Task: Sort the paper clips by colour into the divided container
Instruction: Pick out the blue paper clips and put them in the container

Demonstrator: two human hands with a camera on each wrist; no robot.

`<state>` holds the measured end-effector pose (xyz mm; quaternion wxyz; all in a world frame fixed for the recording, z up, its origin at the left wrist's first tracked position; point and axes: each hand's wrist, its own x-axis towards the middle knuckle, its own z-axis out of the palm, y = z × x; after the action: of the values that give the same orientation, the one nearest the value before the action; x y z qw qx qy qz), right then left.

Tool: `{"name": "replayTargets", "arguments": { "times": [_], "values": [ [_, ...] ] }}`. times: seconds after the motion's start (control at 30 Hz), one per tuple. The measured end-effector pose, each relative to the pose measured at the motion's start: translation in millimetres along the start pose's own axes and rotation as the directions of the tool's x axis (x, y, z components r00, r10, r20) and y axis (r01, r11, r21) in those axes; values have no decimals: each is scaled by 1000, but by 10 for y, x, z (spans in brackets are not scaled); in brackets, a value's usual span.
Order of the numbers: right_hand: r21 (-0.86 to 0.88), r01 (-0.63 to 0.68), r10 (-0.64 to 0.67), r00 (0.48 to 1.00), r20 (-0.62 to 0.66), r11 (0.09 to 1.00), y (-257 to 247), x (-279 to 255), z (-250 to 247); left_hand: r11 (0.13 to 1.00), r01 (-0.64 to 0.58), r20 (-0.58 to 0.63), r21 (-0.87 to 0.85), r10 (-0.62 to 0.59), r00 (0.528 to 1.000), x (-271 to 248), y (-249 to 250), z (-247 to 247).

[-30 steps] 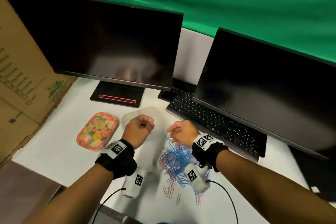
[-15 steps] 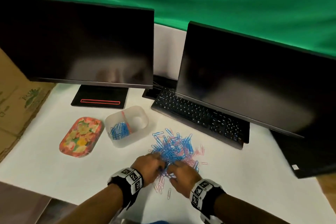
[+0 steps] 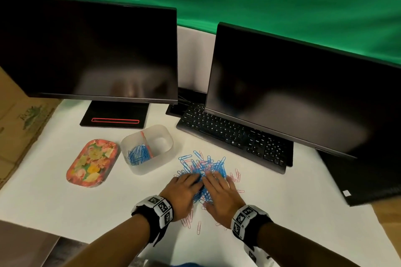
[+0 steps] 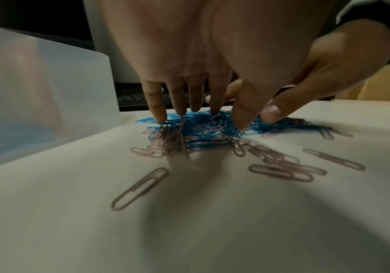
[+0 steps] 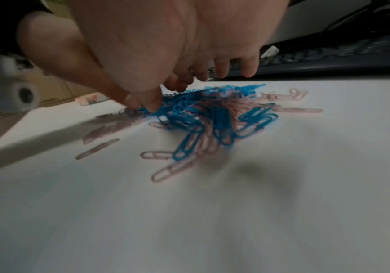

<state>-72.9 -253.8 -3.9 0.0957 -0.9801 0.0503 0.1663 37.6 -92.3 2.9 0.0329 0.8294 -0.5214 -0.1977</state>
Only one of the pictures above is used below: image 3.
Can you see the person's left hand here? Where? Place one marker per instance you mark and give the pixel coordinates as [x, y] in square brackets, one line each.
[181, 194]

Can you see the person's right hand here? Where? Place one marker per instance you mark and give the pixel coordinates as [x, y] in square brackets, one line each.
[224, 201]

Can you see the pile of blue pink paperclips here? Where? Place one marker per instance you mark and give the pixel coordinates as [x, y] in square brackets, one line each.
[203, 163]

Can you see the translucent plastic container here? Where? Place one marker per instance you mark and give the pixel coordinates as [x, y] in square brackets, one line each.
[159, 148]

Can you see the sorted blue clips heap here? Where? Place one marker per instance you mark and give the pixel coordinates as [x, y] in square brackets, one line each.
[137, 154]

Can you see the floral patterned oval tray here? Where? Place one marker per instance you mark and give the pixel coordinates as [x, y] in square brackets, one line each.
[92, 163]

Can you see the person's right forearm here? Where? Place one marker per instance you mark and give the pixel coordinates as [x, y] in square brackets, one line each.
[300, 248]

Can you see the person's left forearm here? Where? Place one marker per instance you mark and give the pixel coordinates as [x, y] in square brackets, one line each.
[112, 245]

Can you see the person's blue shirt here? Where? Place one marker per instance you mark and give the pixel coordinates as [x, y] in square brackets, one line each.
[185, 265]

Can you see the black keyboard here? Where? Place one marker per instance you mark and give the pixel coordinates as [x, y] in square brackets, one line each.
[231, 135]

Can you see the plain black monitor base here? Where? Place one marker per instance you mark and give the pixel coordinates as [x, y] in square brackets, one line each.
[178, 108]

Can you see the black red-lined monitor base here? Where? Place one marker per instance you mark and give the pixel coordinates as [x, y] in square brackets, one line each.
[116, 112]

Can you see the white table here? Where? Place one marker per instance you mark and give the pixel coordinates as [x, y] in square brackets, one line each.
[62, 204]

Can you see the white divider panel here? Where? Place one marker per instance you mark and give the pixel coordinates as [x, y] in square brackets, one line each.
[194, 60]

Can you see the black computer monitor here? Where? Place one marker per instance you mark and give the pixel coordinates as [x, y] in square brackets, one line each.
[297, 85]
[87, 47]

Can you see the black laptop with sticker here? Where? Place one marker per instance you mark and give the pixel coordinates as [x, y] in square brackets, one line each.
[366, 179]

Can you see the grey side table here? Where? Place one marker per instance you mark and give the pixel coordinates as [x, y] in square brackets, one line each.
[22, 245]

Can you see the brown cardboard box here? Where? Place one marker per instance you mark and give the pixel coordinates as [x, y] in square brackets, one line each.
[22, 126]

